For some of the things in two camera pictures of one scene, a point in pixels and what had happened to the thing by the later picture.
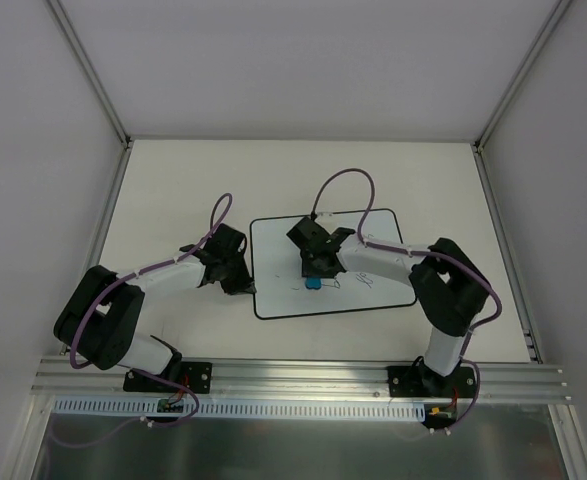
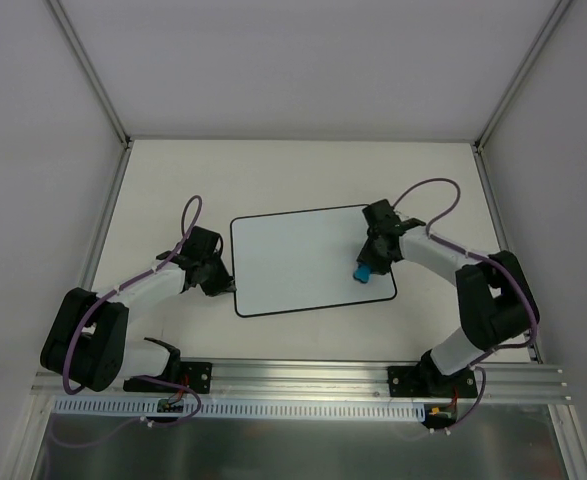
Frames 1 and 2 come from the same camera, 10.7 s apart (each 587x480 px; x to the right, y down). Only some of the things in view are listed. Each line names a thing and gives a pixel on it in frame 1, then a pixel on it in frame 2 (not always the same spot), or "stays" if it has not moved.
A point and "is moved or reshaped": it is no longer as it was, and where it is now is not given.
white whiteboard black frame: x=279 y=288 is moved or reshaped
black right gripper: x=320 y=268 -> x=374 y=257
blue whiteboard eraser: x=313 y=282 is moved or reshaped
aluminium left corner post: x=93 y=72 stays
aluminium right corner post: x=550 y=25 stays
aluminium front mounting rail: x=58 y=380 stays
